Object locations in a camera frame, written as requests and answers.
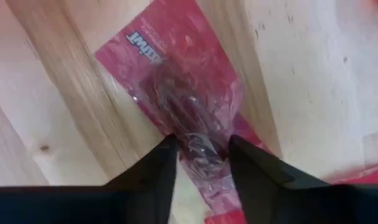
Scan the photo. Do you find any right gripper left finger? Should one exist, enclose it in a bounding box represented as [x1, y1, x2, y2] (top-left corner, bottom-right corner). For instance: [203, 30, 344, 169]
[0, 133, 180, 224]

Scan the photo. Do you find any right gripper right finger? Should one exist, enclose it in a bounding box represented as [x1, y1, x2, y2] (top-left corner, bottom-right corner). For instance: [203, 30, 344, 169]
[228, 134, 378, 224]

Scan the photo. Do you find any pink red licorice candy pack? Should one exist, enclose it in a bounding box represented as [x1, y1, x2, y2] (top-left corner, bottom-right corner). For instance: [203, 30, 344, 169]
[327, 164, 378, 185]
[94, 0, 270, 224]

